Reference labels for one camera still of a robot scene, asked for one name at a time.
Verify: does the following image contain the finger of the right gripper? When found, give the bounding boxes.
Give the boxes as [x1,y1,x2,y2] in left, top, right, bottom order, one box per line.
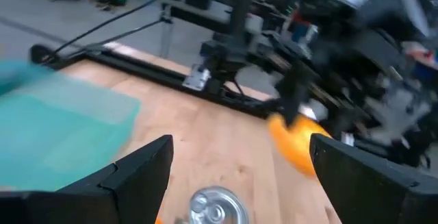
[324,108,357,140]
[276,67,311,128]

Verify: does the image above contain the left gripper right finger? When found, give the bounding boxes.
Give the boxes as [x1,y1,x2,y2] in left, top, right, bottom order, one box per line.
[309,132,438,224]

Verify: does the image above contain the grey desk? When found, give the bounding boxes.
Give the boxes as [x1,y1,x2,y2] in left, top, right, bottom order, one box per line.
[167,0,266,35]

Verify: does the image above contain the yellow toy fruit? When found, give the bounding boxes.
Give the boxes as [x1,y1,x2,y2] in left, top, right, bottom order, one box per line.
[266,112,332,179]

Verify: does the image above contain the teal plastic bin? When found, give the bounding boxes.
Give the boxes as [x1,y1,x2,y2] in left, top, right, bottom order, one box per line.
[0,58,142,192]

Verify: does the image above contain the black cable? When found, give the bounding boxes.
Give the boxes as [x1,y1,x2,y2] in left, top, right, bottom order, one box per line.
[51,0,165,58]

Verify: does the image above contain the black box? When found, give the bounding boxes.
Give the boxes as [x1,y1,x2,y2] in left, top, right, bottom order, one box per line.
[183,0,216,12]

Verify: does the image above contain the silver metal bracket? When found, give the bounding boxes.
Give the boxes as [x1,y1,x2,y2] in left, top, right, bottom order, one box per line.
[182,63,212,92]

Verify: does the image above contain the black round corner fixture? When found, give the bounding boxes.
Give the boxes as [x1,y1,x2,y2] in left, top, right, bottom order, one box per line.
[28,43,53,64]

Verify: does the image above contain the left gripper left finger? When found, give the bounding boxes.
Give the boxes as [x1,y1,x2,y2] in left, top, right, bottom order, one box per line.
[0,134,175,224]

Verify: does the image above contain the silver tin can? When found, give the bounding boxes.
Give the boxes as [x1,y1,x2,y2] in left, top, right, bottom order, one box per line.
[187,185,250,224]

